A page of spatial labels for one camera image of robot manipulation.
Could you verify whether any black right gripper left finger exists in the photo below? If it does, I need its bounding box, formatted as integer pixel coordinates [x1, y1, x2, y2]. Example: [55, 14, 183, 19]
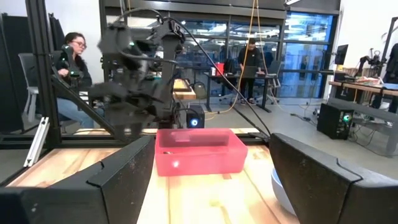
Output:
[49, 135, 156, 224]

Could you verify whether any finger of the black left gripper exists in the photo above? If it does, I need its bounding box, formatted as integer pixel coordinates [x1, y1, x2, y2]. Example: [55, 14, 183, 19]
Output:
[129, 123, 143, 141]
[113, 123, 129, 144]

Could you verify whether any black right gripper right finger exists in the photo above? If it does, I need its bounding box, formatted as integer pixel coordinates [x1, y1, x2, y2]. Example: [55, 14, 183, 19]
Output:
[269, 133, 364, 224]

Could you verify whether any grey-blue bowl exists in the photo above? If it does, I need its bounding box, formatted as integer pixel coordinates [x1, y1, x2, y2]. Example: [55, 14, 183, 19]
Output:
[270, 167, 298, 217]

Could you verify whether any wooden tray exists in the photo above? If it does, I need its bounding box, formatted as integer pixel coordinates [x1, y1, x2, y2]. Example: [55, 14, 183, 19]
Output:
[172, 78, 198, 101]

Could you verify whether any person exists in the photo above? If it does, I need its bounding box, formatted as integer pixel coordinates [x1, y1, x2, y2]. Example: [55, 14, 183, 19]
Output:
[54, 30, 96, 129]
[371, 42, 398, 114]
[238, 37, 266, 105]

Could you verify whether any black computer tower blue light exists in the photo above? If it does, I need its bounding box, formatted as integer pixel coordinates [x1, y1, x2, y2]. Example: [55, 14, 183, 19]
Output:
[185, 105, 206, 129]

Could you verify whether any black computer tower green light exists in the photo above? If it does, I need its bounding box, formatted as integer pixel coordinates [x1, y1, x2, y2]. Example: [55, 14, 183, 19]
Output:
[316, 102, 355, 141]

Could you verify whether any pink plastic bin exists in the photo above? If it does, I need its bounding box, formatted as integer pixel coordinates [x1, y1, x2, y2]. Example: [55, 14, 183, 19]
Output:
[154, 128, 249, 177]

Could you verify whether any silver aluminium bar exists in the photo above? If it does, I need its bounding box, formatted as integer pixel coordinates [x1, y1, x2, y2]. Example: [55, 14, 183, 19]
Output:
[23, 116, 50, 168]

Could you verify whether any black-legged desk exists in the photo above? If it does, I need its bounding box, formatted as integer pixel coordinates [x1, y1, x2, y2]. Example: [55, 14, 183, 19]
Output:
[203, 72, 280, 113]

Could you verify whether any grey office chair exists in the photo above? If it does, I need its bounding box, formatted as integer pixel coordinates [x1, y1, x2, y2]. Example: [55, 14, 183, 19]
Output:
[17, 52, 41, 124]

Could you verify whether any wooden workbench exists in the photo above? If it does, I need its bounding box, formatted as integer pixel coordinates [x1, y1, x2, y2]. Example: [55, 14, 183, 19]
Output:
[326, 77, 398, 158]

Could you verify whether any black room divider panel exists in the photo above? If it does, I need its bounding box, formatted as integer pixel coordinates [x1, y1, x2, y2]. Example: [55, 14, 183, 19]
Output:
[0, 12, 34, 134]

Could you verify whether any black monitor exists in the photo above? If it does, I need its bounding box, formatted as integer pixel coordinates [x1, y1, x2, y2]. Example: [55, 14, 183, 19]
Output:
[334, 44, 349, 66]

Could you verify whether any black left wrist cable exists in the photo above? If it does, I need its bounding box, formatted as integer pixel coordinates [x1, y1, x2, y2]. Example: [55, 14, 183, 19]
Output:
[118, 49, 178, 65]

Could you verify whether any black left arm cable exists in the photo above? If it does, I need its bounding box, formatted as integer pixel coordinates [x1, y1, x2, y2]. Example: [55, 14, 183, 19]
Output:
[118, 7, 272, 138]

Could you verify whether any yellow hanging cable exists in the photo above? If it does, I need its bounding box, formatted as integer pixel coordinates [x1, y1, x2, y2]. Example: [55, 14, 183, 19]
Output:
[214, 0, 268, 114]

